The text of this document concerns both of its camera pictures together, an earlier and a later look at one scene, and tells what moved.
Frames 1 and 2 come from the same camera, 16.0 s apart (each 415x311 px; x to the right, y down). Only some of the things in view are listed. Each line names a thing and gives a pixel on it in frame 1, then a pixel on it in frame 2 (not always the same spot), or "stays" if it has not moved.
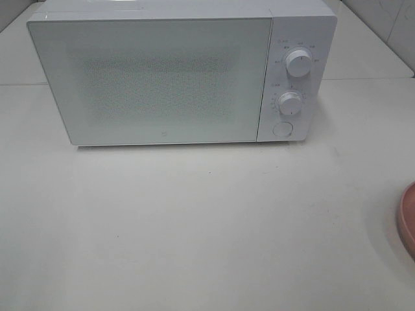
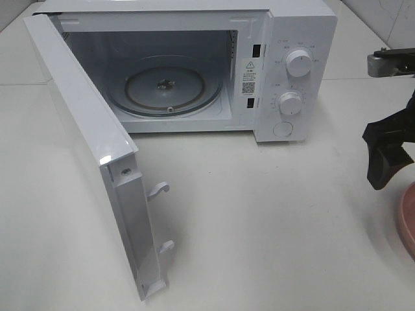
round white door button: [283, 129] stays
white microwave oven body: [159, 72] stays
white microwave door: [157, 80] -> [108, 139]
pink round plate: [406, 219] stays
